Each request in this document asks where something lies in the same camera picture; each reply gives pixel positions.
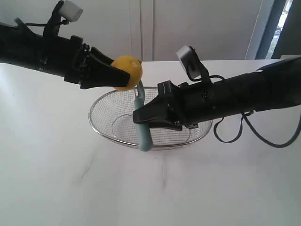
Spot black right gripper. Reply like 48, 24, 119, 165
133, 81, 198, 131

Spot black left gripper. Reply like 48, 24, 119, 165
64, 35, 130, 89

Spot teal handled peeler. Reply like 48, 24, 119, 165
133, 80, 153, 152

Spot yellow lemon with sticker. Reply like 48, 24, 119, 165
111, 56, 143, 91

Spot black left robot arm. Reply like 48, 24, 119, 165
0, 24, 130, 89

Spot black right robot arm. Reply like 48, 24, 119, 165
132, 57, 301, 131

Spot steel wire mesh basket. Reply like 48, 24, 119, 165
88, 86, 213, 151

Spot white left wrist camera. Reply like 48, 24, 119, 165
59, 0, 83, 23

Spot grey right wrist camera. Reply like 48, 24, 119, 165
176, 45, 208, 81

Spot dark right arm cable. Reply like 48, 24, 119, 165
213, 110, 301, 148

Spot black left camera cable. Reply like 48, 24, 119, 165
14, 17, 71, 30

